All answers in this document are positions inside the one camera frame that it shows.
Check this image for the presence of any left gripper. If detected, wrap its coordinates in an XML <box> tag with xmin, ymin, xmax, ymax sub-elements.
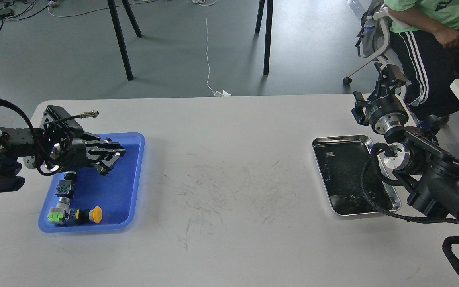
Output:
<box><xmin>56</xmin><ymin>134</ymin><xmax>126</xmax><ymax>176</ymax></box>

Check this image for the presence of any white office chair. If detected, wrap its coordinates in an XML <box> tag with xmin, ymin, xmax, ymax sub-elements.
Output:
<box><xmin>343</xmin><ymin>0</ymin><xmax>451</xmax><ymax>125</ymax></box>

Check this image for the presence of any blue plastic tray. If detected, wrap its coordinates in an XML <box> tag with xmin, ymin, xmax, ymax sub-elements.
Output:
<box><xmin>38</xmin><ymin>132</ymin><xmax>145</xmax><ymax>233</ymax></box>

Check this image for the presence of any black table leg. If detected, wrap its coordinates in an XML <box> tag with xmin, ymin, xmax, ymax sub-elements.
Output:
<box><xmin>107</xmin><ymin>0</ymin><xmax>143</xmax><ymax>81</ymax></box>
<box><xmin>255</xmin><ymin>0</ymin><xmax>274</xmax><ymax>76</ymax></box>

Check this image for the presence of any yellow push button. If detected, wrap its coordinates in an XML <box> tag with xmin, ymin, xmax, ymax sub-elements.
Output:
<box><xmin>74</xmin><ymin>206</ymin><xmax>103</xmax><ymax>224</ymax></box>

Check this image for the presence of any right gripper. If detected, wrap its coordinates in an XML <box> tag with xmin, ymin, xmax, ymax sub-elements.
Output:
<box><xmin>351</xmin><ymin>64</ymin><xmax>409</xmax><ymax>135</ymax></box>

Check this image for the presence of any white cable on floor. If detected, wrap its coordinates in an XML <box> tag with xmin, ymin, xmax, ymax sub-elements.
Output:
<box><xmin>192</xmin><ymin>0</ymin><xmax>232</xmax><ymax>97</ymax></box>

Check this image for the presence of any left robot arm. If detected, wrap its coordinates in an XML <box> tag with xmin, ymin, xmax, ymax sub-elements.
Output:
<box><xmin>0</xmin><ymin>98</ymin><xmax>126</xmax><ymax>193</ymax></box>

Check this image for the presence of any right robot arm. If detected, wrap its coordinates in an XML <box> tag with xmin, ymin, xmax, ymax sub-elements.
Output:
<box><xmin>351</xmin><ymin>63</ymin><xmax>459</xmax><ymax>276</ymax></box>

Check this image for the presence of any metal tray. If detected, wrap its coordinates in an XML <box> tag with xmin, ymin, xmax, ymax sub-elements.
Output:
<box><xmin>312</xmin><ymin>135</ymin><xmax>401</xmax><ymax>217</ymax></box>

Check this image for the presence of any green switch component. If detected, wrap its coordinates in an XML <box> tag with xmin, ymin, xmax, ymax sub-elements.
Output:
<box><xmin>47</xmin><ymin>197</ymin><xmax>75</xmax><ymax>226</ymax></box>

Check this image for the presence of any black green switch block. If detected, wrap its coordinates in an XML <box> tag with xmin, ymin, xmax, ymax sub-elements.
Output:
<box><xmin>55</xmin><ymin>171</ymin><xmax>78</xmax><ymax>199</ymax></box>

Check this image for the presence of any black table leg left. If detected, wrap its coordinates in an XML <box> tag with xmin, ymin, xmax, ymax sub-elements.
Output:
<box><xmin>107</xmin><ymin>0</ymin><xmax>143</xmax><ymax>81</ymax></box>

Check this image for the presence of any black table leg right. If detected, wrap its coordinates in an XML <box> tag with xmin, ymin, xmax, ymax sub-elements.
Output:
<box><xmin>255</xmin><ymin>0</ymin><xmax>274</xmax><ymax>76</ymax></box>

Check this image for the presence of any seated person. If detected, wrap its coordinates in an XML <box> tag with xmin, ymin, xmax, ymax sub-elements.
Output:
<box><xmin>384</xmin><ymin>0</ymin><xmax>459</xmax><ymax>121</ymax></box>

